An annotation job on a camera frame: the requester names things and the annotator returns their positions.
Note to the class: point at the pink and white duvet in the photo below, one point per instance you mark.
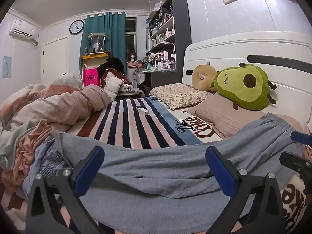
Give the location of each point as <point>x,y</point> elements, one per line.
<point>61,107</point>

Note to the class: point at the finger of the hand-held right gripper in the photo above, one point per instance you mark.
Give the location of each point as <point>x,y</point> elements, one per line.
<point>293,162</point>
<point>301,137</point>

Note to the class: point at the white door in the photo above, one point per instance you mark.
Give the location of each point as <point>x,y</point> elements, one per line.
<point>54,61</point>

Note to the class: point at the teal curtain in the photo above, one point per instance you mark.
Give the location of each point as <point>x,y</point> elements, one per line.
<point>109,34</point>

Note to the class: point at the black garment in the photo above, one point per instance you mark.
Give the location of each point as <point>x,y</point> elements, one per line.
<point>113,64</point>

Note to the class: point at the denim garment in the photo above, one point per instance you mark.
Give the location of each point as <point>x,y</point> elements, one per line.
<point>52,158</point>

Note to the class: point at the grey-blue pants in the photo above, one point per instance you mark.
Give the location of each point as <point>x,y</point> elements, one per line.
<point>158,170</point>

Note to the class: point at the dark tall bookshelf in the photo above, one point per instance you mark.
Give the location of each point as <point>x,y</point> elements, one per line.
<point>181,36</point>

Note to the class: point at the white bed headboard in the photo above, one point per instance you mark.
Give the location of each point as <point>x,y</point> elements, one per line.
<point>219,51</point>

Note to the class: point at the window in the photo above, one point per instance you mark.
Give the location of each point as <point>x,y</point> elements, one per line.
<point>130,39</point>

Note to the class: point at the pile of crumpled clothes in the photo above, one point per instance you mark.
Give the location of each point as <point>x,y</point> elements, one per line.
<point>29,148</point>

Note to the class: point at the mannequin head with wig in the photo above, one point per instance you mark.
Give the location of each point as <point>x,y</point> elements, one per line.
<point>132,55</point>

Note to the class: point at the pink ribbed pillow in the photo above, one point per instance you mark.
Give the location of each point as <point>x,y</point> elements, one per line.
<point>224,117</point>

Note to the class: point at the pale green garment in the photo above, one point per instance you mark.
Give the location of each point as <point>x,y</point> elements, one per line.
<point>12,148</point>

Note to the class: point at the brown plush toy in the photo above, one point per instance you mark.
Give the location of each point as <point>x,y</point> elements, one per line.
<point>198,80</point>

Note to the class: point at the striped printed blanket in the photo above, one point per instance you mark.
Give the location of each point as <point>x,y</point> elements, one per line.
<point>126,124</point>

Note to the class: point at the pink shopping bag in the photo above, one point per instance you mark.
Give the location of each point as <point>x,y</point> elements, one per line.
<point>91,78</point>

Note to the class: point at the white air conditioner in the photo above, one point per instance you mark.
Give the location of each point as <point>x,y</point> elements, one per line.
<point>23,30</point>

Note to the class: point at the white puffer jacket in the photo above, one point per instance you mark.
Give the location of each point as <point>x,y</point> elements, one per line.
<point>113,85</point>

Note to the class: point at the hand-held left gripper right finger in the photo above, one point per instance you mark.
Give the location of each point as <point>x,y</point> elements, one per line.
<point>219,173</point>

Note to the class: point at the floral pillow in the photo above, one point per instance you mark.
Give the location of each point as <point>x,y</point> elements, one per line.
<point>180,95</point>

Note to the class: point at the round wall clock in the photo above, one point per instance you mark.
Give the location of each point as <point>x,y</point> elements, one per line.
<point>76,27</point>

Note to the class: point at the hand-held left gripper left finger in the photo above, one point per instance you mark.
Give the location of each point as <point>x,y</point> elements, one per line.
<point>89,171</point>

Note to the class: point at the pale blue wall poster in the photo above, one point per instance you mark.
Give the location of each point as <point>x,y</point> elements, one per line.
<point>6,67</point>

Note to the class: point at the glass display case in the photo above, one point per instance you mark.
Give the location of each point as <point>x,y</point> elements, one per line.
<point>97,43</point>

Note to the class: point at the green avocado plush toy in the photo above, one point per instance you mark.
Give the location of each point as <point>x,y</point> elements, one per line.
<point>241,90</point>

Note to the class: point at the yellow and white shelf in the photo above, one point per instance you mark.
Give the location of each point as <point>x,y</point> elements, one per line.
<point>95,56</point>

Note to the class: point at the clothes heap on chair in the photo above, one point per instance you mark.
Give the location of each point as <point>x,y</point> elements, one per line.
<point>125,80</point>

